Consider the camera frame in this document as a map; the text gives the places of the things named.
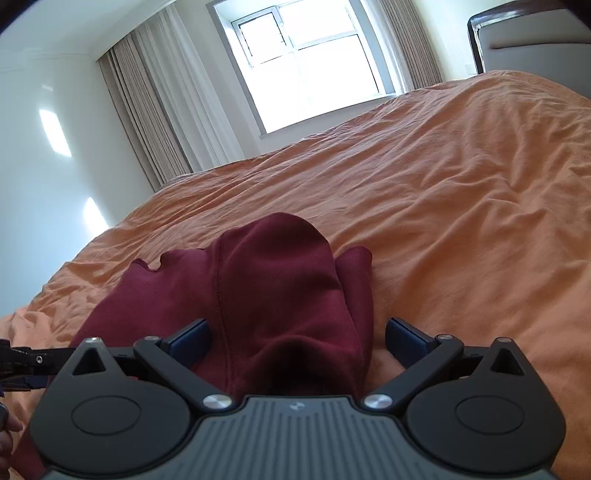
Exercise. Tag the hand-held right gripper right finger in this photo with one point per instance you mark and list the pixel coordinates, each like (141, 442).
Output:
(406, 344)

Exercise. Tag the narrow beige curtain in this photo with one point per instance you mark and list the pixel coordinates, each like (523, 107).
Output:
(415, 46)

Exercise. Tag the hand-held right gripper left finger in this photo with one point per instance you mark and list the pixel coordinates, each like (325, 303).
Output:
(189, 344)

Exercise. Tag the orange bed blanket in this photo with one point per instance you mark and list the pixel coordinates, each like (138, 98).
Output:
(461, 207)

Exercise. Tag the long beige curtain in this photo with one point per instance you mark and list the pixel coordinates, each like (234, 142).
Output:
(171, 101)

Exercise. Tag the white framed window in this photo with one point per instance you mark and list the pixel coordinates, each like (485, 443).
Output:
(314, 69)

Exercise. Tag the dark red garment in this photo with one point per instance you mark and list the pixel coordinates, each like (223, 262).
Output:
(277, 286)

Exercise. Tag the dark wood padded headboard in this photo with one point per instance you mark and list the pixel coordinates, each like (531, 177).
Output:
(531, 27)

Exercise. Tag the person's left hand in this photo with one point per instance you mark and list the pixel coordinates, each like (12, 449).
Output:
(8, 438)

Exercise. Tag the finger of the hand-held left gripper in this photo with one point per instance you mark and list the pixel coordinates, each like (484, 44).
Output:
(39, 357)
(38, 383)

